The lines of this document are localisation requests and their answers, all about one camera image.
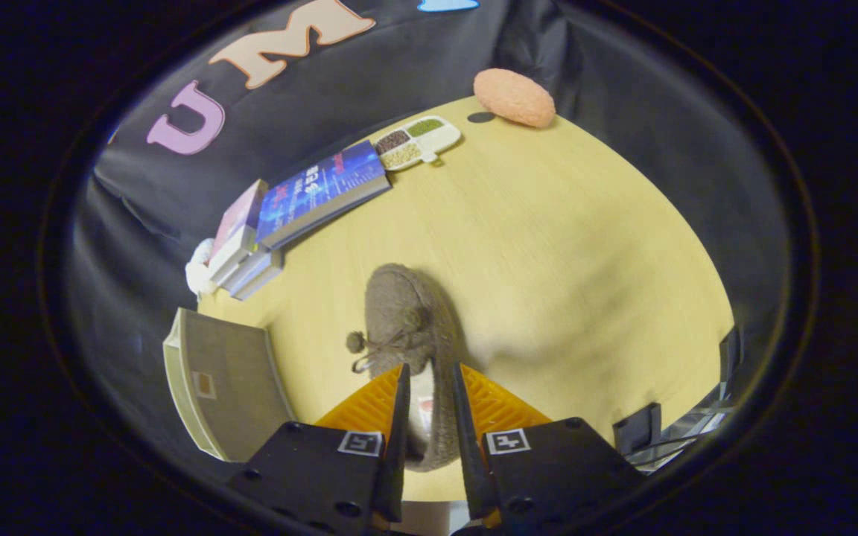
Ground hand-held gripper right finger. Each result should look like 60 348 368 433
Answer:
451 363 646 533

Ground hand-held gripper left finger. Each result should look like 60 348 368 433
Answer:
229 363 412 533

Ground brown fuzzy shoe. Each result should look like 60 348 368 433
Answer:
346 263 468 473

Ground cream fabric storage box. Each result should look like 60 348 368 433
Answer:
163 307 296 464

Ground black table clamp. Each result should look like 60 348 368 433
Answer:
719 326 743 380
613 403 662 455

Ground grey books under pink book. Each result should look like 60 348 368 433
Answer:
222 246 285 301

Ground white plush ball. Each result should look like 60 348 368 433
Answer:
185 238 217 295

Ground blue book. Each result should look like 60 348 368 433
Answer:
254 139 393 252

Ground pink book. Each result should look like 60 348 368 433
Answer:
208 179 270 287

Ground white compartment tray with grains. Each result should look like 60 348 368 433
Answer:
375 116 463 172

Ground orange fuzzy oval sponge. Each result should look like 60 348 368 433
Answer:
473 68 556 129

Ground black backdrop cloth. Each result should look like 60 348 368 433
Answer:
64 0 787 477

